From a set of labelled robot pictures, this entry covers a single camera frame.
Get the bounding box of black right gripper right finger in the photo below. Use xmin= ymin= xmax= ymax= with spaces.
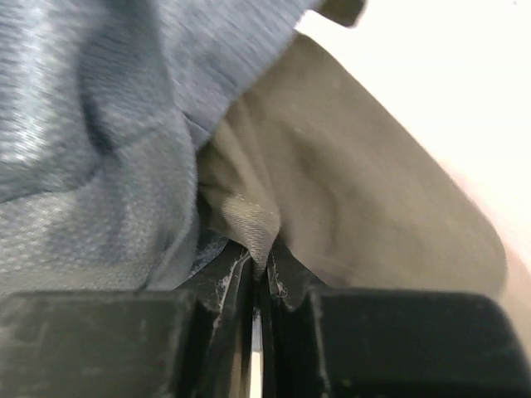
xmin=260 ymin=242 xmax=530 ymax=398

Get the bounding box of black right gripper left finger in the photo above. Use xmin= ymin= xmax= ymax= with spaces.
xmin=1 ymin=243 xmax=253 ymax=398

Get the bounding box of blue-grey pillowcase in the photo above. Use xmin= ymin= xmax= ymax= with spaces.
xmin=0 ymin=0 xmax=509 ymax=299

